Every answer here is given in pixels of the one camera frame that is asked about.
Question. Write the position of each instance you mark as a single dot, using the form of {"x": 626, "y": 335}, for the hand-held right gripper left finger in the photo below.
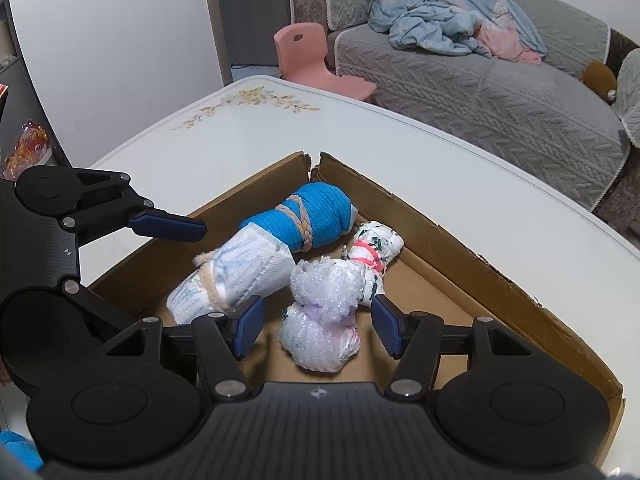
{"x": 250, "y": 327}

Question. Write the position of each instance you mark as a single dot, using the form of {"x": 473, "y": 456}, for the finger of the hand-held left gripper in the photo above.
{"x": 95, "y": 301}
{"x": 170, "y": 226}

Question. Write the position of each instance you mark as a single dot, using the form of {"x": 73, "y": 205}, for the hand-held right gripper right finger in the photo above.
{"x": 387, "y": 327}

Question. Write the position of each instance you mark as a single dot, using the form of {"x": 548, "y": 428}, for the white bubble wrap bundle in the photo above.
{"x": 320, "y": 340}

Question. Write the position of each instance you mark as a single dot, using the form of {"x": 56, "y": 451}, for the brown cardboard box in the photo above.
{"x": 450, "y": 240}

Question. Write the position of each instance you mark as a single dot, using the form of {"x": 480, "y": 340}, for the white rolled cloth bundle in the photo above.
{"x": 240, "y": 265}

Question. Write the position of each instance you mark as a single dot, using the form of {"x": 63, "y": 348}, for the floral bundle with pink band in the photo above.
{"x": 380, "y": 240}

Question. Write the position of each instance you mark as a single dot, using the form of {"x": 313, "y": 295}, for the red patterned packet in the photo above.
{"x": 27, "y": 147}

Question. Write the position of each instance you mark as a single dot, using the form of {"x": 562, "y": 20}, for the blue fluffy item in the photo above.
{"x": 17, "y": 450}

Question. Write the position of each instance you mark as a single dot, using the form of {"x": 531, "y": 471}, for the pink plastic chair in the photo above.
{"x": 305, "y": 55}

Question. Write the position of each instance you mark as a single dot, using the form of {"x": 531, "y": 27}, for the grey sofa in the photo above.
{"x": 500, "y": 110}

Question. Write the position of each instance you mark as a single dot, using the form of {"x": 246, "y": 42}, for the blue and pink blanket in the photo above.
{"x": 440, "y": 10}

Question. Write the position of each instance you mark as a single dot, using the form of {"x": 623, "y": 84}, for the grey quilted armrest cover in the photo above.
{"x": 629, "y": 95}

